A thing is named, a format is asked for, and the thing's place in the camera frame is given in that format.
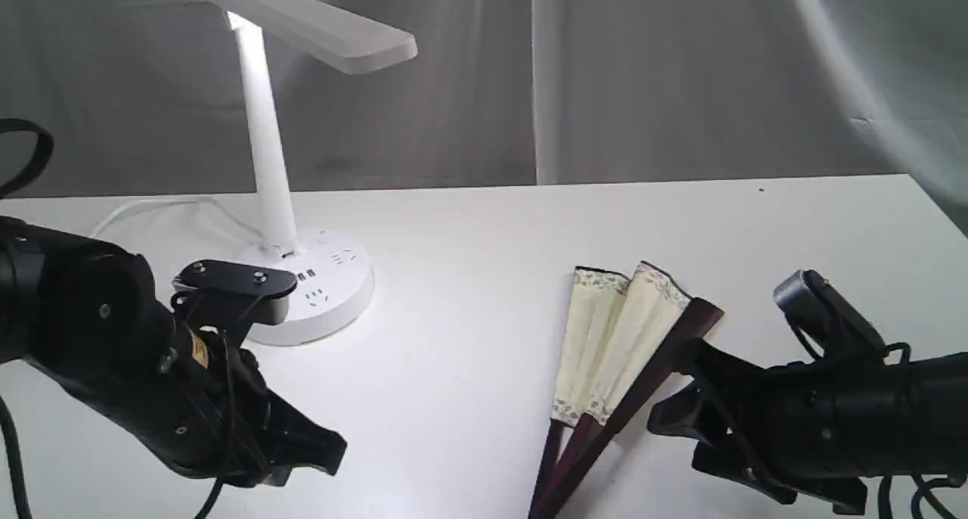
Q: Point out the white desk lamp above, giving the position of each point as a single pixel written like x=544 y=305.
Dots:
x=334 y=277

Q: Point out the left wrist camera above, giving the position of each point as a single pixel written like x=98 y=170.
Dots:
x=231 y=295

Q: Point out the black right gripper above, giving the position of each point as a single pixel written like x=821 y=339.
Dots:
x=810 y=424

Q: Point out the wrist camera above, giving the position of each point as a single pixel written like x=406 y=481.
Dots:
x=826 y=325
x=231 y=295

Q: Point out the grey backdrop curtain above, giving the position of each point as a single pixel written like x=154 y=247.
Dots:
x=144 y=96

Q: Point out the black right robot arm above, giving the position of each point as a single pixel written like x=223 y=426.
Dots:
x=936 y=415

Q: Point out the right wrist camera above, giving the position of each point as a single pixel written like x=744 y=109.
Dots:
x=826 y=325

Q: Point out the cream paper folding fan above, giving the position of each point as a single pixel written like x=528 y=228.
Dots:
x=622 y=335

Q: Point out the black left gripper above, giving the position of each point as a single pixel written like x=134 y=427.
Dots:
x=192 y=403

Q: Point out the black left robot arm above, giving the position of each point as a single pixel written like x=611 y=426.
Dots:
x=44 y=272

